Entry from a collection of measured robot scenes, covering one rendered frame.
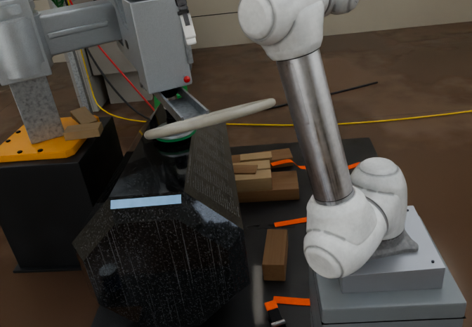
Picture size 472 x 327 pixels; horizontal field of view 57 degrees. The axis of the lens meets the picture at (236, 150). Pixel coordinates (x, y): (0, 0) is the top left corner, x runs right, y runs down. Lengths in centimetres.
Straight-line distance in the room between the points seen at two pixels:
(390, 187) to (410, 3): 618
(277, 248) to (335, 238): 143
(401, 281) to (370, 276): 9
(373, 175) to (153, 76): 120
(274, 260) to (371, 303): 116
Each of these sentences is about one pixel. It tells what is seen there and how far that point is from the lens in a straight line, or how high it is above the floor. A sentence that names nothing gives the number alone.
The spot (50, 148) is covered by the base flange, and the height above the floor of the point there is 78.
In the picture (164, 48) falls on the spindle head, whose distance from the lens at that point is 206.
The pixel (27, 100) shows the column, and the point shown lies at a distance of 265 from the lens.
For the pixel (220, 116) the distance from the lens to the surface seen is 135.
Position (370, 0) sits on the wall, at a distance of 713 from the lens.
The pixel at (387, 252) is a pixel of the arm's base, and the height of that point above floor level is 89.
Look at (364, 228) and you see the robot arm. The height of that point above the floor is 109.
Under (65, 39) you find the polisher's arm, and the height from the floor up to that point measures 131.
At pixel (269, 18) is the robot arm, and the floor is 162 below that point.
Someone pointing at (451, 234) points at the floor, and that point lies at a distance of 292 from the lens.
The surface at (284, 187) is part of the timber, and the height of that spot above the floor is 11.
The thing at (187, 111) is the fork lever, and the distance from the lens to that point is 196.
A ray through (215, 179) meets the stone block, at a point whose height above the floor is 69.
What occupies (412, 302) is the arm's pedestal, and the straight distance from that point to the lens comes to 138.
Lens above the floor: 180
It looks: 28 degrees down
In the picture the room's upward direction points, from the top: 7 degrees counter-clockwise
